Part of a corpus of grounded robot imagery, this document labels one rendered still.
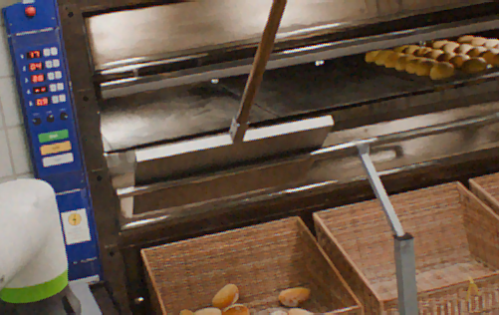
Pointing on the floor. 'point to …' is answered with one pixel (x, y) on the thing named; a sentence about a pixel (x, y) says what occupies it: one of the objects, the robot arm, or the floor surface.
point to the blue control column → (83, 250)
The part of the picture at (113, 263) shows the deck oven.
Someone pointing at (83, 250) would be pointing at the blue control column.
